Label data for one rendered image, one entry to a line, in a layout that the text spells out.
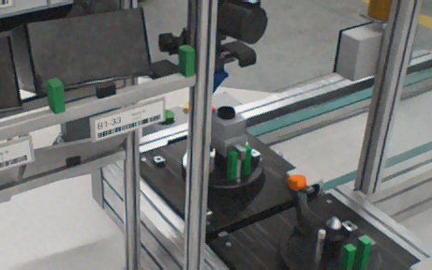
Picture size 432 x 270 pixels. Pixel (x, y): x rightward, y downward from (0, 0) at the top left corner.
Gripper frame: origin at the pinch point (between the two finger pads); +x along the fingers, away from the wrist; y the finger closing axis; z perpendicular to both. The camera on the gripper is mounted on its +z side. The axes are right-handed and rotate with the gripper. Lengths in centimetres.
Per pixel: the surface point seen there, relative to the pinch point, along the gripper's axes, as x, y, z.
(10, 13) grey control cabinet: 99, -57, 291
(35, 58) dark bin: -24.3, 36.4, -21.6
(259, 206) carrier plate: 12.6, 0.5, -17.9
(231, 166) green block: 7.8, 1.9, -12.1
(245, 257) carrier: 12.5, 9.5, -26.1
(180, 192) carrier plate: 12.6, 9.4, -8.5
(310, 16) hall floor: 111, -235, 212
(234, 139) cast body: 4.1, 0.2, -10.2
